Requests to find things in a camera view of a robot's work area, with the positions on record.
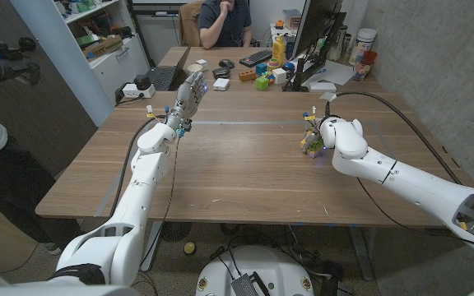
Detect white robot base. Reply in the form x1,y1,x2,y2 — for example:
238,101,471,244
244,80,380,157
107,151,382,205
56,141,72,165
195,245,315,296

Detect green Lego block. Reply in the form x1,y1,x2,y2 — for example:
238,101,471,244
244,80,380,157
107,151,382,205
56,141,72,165
309,139,325,160

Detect red jar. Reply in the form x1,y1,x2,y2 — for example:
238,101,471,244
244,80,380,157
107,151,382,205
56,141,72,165
352,49,379,82

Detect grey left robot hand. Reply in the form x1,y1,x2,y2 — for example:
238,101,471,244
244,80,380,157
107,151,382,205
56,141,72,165
165,70,208,135

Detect white power strip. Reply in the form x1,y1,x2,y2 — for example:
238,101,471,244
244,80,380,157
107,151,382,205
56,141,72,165
121,83,157,100

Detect black device on robot base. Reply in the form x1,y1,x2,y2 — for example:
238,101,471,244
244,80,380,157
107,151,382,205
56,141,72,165
230,271,271,296

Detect black keyboard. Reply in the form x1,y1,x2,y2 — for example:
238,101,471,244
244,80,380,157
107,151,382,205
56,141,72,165
239,49,274,68

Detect white canister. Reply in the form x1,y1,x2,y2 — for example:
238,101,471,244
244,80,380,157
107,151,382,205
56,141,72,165
347,27,379,66

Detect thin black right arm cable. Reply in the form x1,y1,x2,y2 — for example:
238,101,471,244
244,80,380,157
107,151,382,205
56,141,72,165
355,177,474,253

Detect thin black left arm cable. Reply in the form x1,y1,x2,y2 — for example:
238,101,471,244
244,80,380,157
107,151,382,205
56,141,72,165
137,136,181,271

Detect black power adapter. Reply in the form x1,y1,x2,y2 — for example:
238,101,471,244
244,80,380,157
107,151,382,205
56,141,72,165
133,74,152,91

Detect black round floor fan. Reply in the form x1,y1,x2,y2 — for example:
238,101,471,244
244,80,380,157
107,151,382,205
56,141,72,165
160,221,193,243

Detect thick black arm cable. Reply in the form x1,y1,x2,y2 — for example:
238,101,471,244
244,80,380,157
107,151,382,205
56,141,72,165
323,90,464,186
109,116,168,218

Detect white shelf cabinet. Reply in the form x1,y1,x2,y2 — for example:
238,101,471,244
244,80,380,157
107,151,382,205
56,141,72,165
10,0,151,127

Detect white robot torso edge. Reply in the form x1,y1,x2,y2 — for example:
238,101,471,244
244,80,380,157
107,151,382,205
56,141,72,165
0,261,140,296

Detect green box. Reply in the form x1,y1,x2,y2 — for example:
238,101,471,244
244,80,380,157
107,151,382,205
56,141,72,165
75,34,100,48

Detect flat white box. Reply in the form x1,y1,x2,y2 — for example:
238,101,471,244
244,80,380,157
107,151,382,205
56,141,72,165
212,77,231,92

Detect large white cube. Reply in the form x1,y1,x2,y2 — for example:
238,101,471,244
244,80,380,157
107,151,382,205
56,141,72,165
272,67,288,86

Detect clear plastic box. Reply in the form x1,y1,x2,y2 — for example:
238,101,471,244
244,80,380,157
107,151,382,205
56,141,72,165
281,8,303,31

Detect seated person in dark shirt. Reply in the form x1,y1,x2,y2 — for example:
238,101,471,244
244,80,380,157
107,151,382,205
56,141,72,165
198,0,253,51

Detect wooden office desk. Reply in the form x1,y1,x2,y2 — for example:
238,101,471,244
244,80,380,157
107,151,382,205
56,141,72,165
157,45,386,94

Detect black laptop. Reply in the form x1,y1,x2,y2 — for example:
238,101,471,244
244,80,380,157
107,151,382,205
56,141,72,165
146,45,192,92

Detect grey table leg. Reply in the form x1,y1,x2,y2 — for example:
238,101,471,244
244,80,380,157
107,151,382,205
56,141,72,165
140,220,165,273
347,225,374,283

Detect cardboard box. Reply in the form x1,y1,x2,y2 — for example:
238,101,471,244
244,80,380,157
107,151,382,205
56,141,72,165
82,35,125,61

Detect yellow squeeze bottle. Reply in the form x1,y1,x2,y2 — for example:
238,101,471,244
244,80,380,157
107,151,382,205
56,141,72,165
272,35,286,67

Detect white paper sheets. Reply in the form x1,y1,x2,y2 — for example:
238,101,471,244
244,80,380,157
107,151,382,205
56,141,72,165
302,57,356,87

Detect white slim box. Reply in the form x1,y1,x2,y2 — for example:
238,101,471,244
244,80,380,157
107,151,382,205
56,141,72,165
307,81,338,93

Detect black computer monitor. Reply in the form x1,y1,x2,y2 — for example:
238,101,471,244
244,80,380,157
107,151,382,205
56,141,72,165
281,0,347,93

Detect operator tracking glove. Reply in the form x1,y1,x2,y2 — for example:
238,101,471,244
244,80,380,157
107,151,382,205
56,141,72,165
0,55,42,88

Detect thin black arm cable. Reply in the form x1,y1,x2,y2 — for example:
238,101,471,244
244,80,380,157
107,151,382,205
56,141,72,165
355,177,474,253
137,136,181,271

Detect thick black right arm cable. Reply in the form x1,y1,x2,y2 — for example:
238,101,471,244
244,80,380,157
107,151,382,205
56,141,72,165
323,90,464,186

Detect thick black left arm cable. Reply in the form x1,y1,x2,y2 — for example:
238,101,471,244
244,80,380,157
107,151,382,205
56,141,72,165
109,116,168,218

